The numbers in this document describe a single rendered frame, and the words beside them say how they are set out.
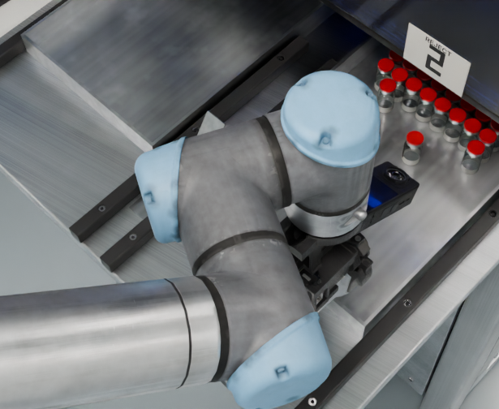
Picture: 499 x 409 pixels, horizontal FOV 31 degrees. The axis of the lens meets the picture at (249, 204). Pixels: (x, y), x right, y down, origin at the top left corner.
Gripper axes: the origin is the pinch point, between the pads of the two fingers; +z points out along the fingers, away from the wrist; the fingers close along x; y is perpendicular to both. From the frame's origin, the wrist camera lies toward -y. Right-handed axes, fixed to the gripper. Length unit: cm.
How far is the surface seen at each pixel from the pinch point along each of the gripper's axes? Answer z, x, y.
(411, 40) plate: -11.2, -10.5, -24.4
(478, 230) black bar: 1.5, 7.3, -17.1
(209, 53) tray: 3.3, -35.4, -15.2
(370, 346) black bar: 1.5, 7.7, 2.2
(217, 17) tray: 3.3, -39.0, -20.3
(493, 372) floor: 91, 13, -42
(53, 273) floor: 92, -73, 7
